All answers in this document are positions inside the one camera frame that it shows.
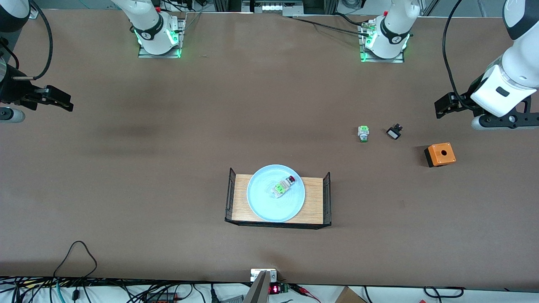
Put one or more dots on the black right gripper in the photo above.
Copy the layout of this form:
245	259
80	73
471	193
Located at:
12	91

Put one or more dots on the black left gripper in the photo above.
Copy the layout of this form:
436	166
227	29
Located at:
463	101

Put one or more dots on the green white switch part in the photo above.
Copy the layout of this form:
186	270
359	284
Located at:
281	188

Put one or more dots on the light blue round plate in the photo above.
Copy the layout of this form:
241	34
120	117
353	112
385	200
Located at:
269	208

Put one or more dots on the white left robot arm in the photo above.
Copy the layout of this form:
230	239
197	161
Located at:
520	63

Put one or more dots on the wooden shelf with mesh sides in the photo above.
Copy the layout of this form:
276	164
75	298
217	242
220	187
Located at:
313	202

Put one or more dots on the brown cardboard piece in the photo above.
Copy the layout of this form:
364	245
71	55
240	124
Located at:
349	296

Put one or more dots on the module with red display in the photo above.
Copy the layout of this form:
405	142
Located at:
276	289

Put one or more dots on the orange button enclosure box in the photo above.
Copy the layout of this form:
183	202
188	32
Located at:
441	155

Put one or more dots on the small black rectangular switch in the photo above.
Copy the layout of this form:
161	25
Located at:
394	133

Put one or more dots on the green push button switch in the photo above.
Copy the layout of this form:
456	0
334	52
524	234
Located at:
363	133

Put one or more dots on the aluminium frame post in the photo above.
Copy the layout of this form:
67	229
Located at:
33	13

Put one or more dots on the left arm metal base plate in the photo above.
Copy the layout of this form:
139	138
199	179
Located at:
366	59

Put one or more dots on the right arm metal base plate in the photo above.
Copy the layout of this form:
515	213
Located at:
145	55

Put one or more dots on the aluminium frame with power strip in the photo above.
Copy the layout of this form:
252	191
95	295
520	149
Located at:
271	7

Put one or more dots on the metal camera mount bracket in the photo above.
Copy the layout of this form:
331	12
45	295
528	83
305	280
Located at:
261	286

